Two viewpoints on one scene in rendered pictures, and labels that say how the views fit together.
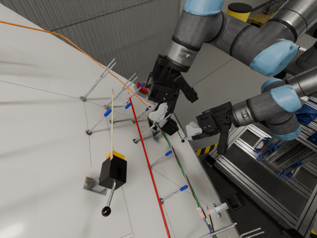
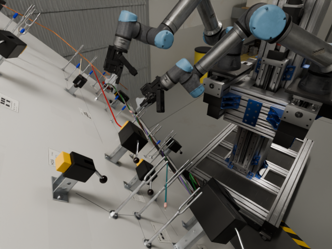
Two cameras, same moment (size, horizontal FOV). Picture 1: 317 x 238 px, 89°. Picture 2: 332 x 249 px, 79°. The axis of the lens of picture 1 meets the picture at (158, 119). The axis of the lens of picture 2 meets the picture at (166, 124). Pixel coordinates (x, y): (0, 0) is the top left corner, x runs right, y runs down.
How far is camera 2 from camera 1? 0.62 m
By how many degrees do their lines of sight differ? 18
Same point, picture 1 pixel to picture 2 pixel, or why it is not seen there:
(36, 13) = not seen: hidden behind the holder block
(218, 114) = (153, 84)
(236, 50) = (148, 38)
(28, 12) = not seen: hidden behind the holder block
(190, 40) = (122, 33)
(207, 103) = (183, 130)
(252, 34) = (152, 30)
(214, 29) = (135, 29)
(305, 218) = (275, 210)
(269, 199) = (241, 199)
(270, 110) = (176, 72)
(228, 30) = (144, 30)
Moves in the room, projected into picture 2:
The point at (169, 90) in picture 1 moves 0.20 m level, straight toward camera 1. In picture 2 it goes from (116, 63) to (107, 81)
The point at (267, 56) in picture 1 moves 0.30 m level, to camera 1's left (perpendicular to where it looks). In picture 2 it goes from (158, 37) to (84, 38)
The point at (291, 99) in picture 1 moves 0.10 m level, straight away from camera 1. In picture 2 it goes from (184, 62) to (196, 58)
